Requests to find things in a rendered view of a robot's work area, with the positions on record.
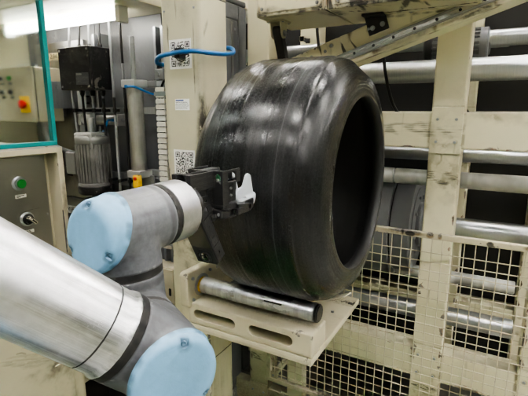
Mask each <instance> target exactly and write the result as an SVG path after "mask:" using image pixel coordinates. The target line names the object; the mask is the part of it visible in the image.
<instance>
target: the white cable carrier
mask: <svg viewBox="0 0 528 396"><path fill-rule="evenodd" d="M155 91H156V92H158V91H165V87H156V88H155ZM156 97H157V98H160V99H156V103H157V105H156V109H162V110H157V111H156V114H157V115H158V116H157V117H156V120H157V121H163V122H157V126H158V128H157V132H163V133H158V134H157V137H158V138H159V139H158V143H164V144H158V149H160V150H159V151H158V153H159V154H163V155H159V160H160V161H159V165H164V166H159V170H160V172H159V175H160V176H162V177H160V178H159V180H160V181H161V182H166V181H170V176H169V175H170V173H169V165H168V164H169V160H168V159H169V158H168V155H167V154H168V144H167V142H168V141H167V139H166V138H167V133H165V132H167V128H166V126H167V122H164V121H166V120H167V117H166V114H167V112H166V110H164V109H166V105H165V103H166V99H165V97H166V96H156ZM163 176H165V177H163Z"/></svg>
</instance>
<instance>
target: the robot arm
mask: <svg viewBox="0 0 528 396"><path fill-rule="evenodd" d="M202 168H203V169H202ZM233 171H235V174H234V173H233ZM171 177H172V180H170V181H163V182H159V183H156V184H151V185H146V186H142V187H138V188H134V189H128V190H123V191H119V192H105V193H102V194H101V195H99V196H96V197H93V198H89V199H87V200H84V201H83V202H81V203H80V204H79V205H78V206H77V207H76V208H75V209H74V211H73V212H72V213H71V216H70V218H69V221H68V246H69V247H70V249H71V252H72V257H73V258H72V257H71V256H69V255H67V254H65V253H64V252H62V251H60V250H58V249H57V248H55V247H53V246H52V245H50V244H48V243H46V242H45V241H43V240H40V239H39V238H38V237H36V236H34V235H32V234H30V233H29V232H27V231H25V230H23V229H21V228H20V227H18V226H17V225H14V224H13V223H11V222H9V221H7V220H5V219H4V218H2V217H0V338H1V339H4V340H6V341H8V342H11V343H13V344H16V345H17V346H19V347H23V348H24V349H27V350H30V351H32V352H34V353H37V354H39V355H42V356H43V357H45V358H49V359H50V360H53V361H55V362H58V363H60V364H62V365H65V366H68V367H69V368H71V369H74V370H76V371H79V372H81V373H82V374H83V375H84V376H85V377H86V378H88V379H90V380H94V381H96V382H98V383H100V384H103V385H105V386H106V387H110V388H112V389H114V390H116V391H119V392H122V393H124V394H125V395H126V396H205V395H206V394H207V392H208V391H209V389H210V387H211V384H212V383H213V380H214V377H215V371H216V357H215V352H214V350H213V348H212V346H211V344H210V343H209V341H208V339H207V337H206V336H205V335H204V333H203V332H201V331H200V330H198V329H196V328H195V327H194V325H193V324H192V323H191V322H190V321H189V320H188V319H187V318H186V317H185V316H184V315H183V314H182V313H181V312H180V311H179V310H178V308H177V307H176V306H175V305H174V304H173V303H172V302H171V301H170V300H169V299H168V298H167V296H166V290H165V282H164V275H163V259H162V252H161V248H164V247H166V246H168V245H170V244H173V243H175V242H178V241H180V240H183V239H185V238H187V237H188V239H189V242H190V244H191V246H192V249H193V250H194V252H195V255H196V257H197V259H198V261H201V262H205V263H212V264H216V265H218V264H219V262H220V261H221V259H222V257H223V256H224V254H225V252H224V251H223V248H222V245H221V243H220V240H219V238H218V235H217V233H216V231H215V228H214V225H213V223H212V222H213V221H215V220H216V219H227V218H233V217H235V216H237V215H240V214H242V213H245V212H248V211H250V210H251V209H252V208H253V205H254V202H255V192H253V189H252V183H251V175H250V174H245V175H244V180H243V183H242V186H241V187H240V188H238V186H237V182H239V181H240V168H239V167H238V168H235V169H231V170H224V171H223V170H220V167H208V165H206V166H202V167H194V168H189V169H188V174H179V173H177V174H172V175H171Z"/></svg>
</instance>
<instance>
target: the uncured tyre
mask: <svg viewBox="0 0 528 396"><path fill-rule="evenodd" d="M384 158H385V141H384V126H383V113H382V108H381V104H380V98H379V95H378V92H377V90H376V87H375V85H374V83H373V81H372V80H371V79H370V78H369V77H368V76H367V75H366V74H365V73H364V72H363V71H362V70H361V69H360V68H359V67H358V66H357V65H356V64H355V63H354V62H353V61H352V60H349V59H346V58H342V57H337V56H320V57H296V58H284V59H272V60H261V61H259V62H256V63H254V64H251V65H248V66H247V67H245V68H242V69H241V70H239V71H238V72H237V73H236V74H235V75H234V76H233V77H232V78H231V79H230V80H229V81H228V82H227V83H226V84H225V86H224V87H223V89H222V91H221V92H220V94H219V95H218V97H217V99H216V100H215V102H214V104H213V105H212V106H211V109H210V111H209V112H208V114H207V118H206V119H205V121H204V124H203V128H202V130H201V133H200V138H199V141H198V145H197V149H196V158H195V164H194V167H202V166H206V165H208V167H220V170H221V171H227V170H231V169H235V168H238V167H239V168H240V181H238V182H237V186H238V188H240V187H241V186H242V183H243V180H244V175H245V174H250V175H251V183H252V189H253V192H255V202H254V205H253V208H252V209H251V210H250V211H248V212H245V213H242V214H239V215H238V214H237V215H236V216H235V217H233V218H227V219H216V220H215V221H213V222H212V223H213V225H214V228H215V231H216V233H217V235H218V238H219V240H220V243H221V245H222V248H223V251H224V252H225V254H224V256H223V257H222V259H221V261H220V262H219V264H218V267H219V268H220V269H221V271H222V272H223V273H225V274H226V275H227V276H228V277H231V278H232V279H234V280H235V281H237V282H238V283H240V284H242V285H244V286H248V287H251V288H257V289H261V290H264V291H268V292H273V293H277V294H281V295H286V296H290V297H294V298H297V299H303V300H306V301H322V300H328V299H331V298H333V297H334V296H336V295H338V294H339V293H340V292H342V291H343V290H345V289H346V288H348V287H350V286H351V285H352V284H353V283H354V282H355V280H356V279H357V278H358V275H359V274H360V272H361V270H362V268H363V266H364V264H365V261H366V259H367V257H368V254H369V251H370V248H371V245H372V241H373V237H374V234H375V231H376V224H377V221H378V217H379V212H380V203H381V197H382V191H383V175H384Z"/></svg>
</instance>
